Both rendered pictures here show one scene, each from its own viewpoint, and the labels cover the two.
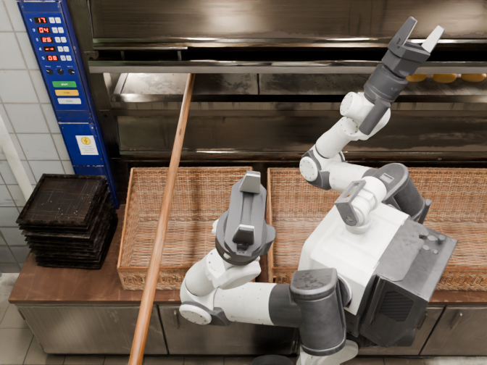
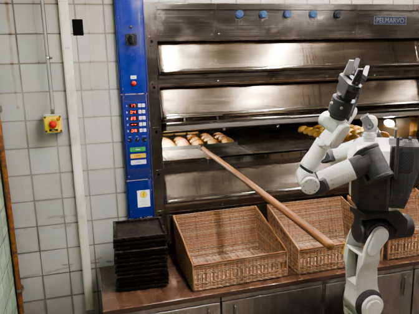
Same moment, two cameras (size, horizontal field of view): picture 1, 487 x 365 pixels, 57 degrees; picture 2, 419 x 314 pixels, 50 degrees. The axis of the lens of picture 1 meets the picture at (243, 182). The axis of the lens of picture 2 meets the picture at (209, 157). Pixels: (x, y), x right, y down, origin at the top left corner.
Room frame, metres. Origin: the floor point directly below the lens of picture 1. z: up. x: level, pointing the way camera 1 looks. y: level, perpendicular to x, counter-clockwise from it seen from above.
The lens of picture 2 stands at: (-1.05, 0.98, 1.77)
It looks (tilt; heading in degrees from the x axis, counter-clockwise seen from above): 12 degrees down; 345
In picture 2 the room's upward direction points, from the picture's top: 1 degrees counter-clockwise
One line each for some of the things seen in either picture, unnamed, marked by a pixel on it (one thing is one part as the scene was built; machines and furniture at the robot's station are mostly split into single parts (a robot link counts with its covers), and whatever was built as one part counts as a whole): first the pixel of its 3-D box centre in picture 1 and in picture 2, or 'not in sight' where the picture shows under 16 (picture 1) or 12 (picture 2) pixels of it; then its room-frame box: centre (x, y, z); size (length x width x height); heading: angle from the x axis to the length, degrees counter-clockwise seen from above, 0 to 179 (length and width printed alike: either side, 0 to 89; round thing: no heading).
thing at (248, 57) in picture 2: not in sight; (300, 54); (1.58, -0.35, 1.80); 1.79 x 0.11 x 0.19; 90
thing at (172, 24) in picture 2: not in sight; (298, 22); (1.61, -0.35, 1.99); 1.80 x 0.08 x 0.21; 90
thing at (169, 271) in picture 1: (190, 225); (227, 243); (1.32, 0.23, 0.72); 0.56 x 0.49 x 0.28; 91
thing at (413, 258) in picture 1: (369, 272); (381, 170); (0.67, -0.31, 1.26); 0.34 x 0.30 x 0.36; 144
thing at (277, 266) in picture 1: (331, 226); (322, 231); (1.31, -0.38, 0.72); 0.56 x 0.49 x 0.28; 90
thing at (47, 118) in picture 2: not in sight; (53, 123); (1.54, 1.15, 1.46); 0.10 x 0.07 x 0.10; 90
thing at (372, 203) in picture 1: (361, 204); (370, 126); (0.71, -0.27, 1.46); 0.10 x 0.07 x 0.09; 144
